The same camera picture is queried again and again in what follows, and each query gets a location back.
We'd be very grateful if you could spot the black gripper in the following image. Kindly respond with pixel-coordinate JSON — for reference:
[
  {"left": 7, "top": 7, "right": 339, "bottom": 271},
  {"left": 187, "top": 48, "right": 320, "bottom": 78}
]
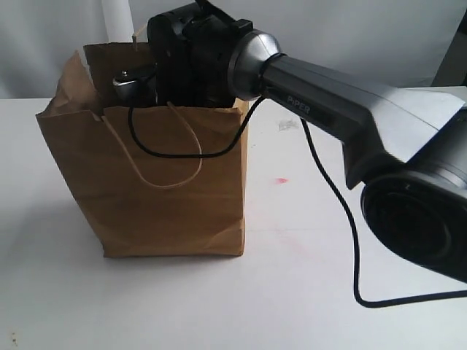
[{"left": 147, "top": 1, "right": 253, "bottom": 108}]

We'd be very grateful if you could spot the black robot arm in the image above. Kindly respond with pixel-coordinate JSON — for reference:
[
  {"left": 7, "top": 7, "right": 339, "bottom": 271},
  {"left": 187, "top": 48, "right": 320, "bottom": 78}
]
[{"left": 147, "top": 1, "right": 466, "bottom": 281}]

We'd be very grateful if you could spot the brown paper bag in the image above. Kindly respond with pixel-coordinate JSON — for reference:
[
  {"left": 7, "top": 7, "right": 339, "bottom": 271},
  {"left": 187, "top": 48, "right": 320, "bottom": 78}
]
[{"left": 36, "top": 42, "right": 249, "bottom": 257}]

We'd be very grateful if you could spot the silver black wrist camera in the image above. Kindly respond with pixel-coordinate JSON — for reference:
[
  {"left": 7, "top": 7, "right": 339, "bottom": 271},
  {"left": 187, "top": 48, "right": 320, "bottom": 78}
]
[{"left": 112, "top": 65, "right": 158, "bottom": 107}]

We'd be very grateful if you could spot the white vertical post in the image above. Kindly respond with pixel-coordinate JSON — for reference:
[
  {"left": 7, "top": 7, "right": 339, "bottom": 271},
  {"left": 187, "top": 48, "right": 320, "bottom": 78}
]
[{"left": 101, "top": 0, "right": 134, "bottom": 42}]

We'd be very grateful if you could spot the black cable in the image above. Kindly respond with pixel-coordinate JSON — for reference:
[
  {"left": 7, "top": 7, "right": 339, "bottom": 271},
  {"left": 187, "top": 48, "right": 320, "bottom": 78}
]
[{"left": 128, "top": 94, "right": 467, "bottom": 309}]

